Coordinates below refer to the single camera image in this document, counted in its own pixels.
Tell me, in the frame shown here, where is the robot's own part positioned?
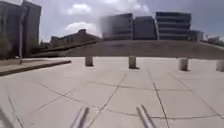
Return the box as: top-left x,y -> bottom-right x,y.
135,104 -> 156,128
70,106 -> 90,128

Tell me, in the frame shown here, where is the pale concrete slab pavement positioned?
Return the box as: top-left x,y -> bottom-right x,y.
0,56 -> 224,128

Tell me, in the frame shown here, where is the tall grey pole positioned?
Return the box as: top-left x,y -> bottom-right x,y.
18,9 -> 28,65

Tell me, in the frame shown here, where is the short concrete bollard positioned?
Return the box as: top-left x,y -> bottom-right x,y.
215,59 -> 224,72
84,55 -> 94,67
177,57 -> 189,72
128,55 -> 138,70

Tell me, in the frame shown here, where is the tall dark building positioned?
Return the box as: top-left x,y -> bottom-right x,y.
0,0 -> 43,60

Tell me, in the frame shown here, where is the grey sloped concrete wall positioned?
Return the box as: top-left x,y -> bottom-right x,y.
30,40 -> 224,61

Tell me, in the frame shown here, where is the grey building with banded floors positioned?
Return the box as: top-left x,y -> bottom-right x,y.
155,11 -> 193,42

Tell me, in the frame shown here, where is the dark blocky building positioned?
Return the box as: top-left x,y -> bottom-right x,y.
132,15 -> 158,41

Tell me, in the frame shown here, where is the low brown building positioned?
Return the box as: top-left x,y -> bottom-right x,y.
40,28 -> 103,50

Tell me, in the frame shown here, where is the raised brown kerbed strip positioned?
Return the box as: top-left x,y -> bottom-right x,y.
0,58 -> 72,77

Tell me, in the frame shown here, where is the grey multi-storey building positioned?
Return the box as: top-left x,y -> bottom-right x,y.
100,12 -> 134,42

